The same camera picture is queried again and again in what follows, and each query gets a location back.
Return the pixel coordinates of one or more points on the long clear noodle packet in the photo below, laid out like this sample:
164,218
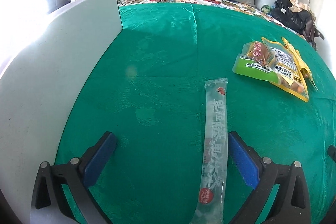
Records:
210,204

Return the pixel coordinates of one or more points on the small yellow snack pouch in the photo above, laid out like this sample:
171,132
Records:
302,66

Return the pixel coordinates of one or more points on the black jacket pile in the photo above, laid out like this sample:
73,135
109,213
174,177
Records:
293,20

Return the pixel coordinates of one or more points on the white cardboard box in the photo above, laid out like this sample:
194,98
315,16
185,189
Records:
39,89

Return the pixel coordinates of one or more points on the brown chair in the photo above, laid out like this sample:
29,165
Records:
310,32

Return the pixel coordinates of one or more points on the green satin tablecloth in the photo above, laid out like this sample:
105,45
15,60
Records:
148,89

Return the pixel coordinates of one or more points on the beige cloth on pile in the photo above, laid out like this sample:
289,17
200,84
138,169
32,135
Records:
297,6

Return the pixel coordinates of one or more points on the yellow rimmed peanut pouch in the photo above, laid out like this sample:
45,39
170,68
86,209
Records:
282,62

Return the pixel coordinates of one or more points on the green label meat packet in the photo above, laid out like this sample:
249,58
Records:
256,61

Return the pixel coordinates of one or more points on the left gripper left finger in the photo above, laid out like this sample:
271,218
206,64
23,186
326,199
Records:
49,203

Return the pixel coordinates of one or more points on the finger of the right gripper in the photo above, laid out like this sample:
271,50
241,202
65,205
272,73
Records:
331,151

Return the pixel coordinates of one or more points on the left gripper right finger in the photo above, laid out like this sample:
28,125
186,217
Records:
291,204

